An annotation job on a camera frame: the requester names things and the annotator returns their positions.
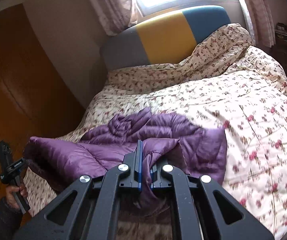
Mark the right pink curtain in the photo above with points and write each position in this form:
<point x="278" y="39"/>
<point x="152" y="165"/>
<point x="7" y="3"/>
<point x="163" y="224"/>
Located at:
<point x="259" y="22"/>

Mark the floral duvet on bed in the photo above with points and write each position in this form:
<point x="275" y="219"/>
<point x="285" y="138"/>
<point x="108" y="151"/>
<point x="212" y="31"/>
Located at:
<point x="228" y="83"/>

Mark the brown wooden wardrobe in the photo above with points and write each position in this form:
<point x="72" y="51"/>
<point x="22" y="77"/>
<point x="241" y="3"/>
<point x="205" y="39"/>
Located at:
<point x="34" y="100"/>

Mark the purple quilted down jacket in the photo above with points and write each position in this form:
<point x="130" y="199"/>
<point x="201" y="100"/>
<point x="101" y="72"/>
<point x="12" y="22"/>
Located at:
<point x="193" y="149"/>

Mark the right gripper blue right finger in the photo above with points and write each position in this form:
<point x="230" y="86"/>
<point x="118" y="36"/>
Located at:
<point x="201" y="208"/>

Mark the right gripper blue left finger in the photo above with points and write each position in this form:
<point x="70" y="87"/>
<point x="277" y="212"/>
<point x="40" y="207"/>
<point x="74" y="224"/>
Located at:
<point x="89" y="207"/>

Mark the grey yellow teal headboard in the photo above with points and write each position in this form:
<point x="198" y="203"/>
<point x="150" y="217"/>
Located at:
<point x="168" y="38"/>

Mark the left floral curtain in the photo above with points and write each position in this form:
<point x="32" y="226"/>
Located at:
<point x="116" y="16"/>

